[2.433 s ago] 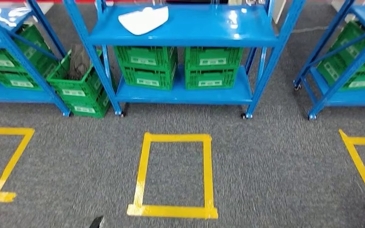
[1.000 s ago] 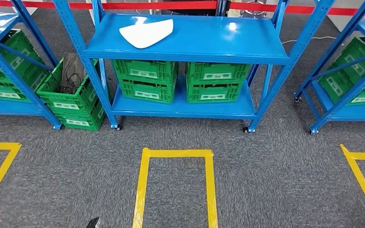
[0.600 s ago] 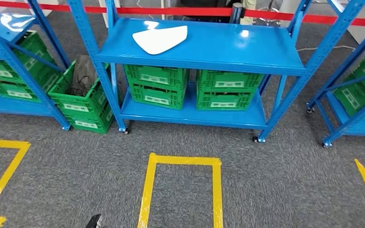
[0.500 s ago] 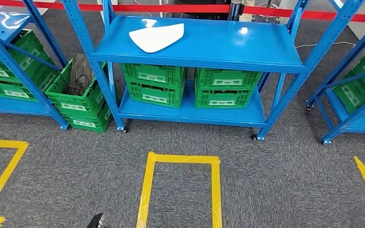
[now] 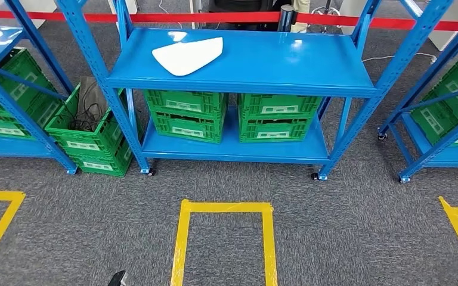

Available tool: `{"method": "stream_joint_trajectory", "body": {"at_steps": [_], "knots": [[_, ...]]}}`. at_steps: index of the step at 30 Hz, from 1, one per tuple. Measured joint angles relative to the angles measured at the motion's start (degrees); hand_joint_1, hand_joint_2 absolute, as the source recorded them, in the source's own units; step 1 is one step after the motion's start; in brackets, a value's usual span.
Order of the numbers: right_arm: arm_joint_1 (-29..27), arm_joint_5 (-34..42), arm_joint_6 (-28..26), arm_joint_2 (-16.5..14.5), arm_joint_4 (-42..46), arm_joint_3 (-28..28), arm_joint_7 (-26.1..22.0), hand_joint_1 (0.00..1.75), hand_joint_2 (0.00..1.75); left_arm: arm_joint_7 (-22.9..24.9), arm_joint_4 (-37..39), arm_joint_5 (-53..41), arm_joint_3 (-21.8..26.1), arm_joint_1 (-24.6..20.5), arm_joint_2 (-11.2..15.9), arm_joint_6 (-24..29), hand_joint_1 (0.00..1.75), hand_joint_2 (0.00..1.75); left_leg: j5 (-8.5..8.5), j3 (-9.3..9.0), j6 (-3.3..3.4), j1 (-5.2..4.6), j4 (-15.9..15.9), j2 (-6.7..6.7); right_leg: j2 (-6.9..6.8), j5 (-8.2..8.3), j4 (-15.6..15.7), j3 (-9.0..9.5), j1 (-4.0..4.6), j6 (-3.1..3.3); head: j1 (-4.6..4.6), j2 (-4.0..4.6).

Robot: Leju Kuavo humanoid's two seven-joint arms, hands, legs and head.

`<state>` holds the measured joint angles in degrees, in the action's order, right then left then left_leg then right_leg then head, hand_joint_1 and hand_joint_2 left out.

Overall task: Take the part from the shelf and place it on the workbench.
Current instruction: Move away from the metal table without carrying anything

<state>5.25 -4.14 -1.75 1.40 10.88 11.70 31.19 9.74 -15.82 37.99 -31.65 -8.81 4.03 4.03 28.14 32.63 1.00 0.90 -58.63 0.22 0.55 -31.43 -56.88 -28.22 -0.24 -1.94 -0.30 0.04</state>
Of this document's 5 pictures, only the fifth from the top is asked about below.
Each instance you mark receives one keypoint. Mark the blue metal shelf rack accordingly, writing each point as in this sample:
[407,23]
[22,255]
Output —
[244,63]
[15,146]
[442,154]

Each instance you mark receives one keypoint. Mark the white plastic panel part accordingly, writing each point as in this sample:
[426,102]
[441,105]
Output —
[187,55]

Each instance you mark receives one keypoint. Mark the black caster wheel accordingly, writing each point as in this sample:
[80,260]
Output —
[382,137]
[402,181]
[151,172]
[314,176]

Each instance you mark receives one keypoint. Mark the red barrier belt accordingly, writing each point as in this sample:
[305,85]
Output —
[213,17]

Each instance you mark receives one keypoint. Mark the white desk panel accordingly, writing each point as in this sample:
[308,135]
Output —
[195,12]
[124,8]
[39,10]
[349,14]
[454,23]

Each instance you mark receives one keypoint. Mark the person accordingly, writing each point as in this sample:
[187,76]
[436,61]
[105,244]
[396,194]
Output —
[300,14]

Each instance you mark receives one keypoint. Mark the chrome stool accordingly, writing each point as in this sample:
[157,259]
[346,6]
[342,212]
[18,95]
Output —
[325,12]

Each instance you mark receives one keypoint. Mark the dark blue stanchion post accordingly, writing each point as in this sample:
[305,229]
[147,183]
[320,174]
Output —
[286,17]

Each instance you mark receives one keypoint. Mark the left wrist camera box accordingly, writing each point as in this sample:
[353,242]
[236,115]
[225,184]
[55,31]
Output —
[118,278]

